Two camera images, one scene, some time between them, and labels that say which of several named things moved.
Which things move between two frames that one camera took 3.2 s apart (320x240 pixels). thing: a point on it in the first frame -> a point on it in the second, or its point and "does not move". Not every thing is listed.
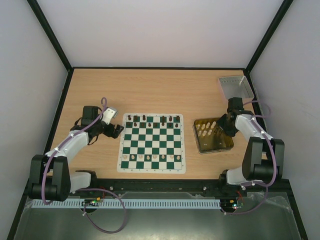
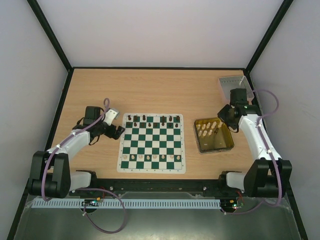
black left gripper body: [109, 132] does not move
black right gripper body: [225, 125] -> [224, 115]
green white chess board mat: [152, 143] does not move
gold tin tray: [210, 137] does not move
